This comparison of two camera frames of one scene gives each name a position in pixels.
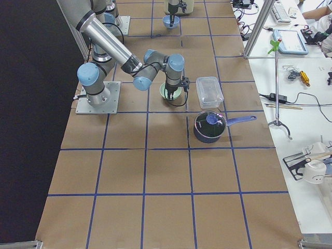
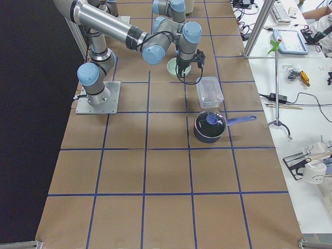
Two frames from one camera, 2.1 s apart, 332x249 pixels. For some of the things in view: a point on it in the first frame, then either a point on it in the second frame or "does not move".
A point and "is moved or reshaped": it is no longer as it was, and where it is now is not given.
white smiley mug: [314, 171] does not move
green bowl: [162, 91] is moved or reshaped
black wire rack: [296, 162] does not move
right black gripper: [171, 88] -> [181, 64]
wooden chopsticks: [281, 106] does not move
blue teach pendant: [292, 42] does not move
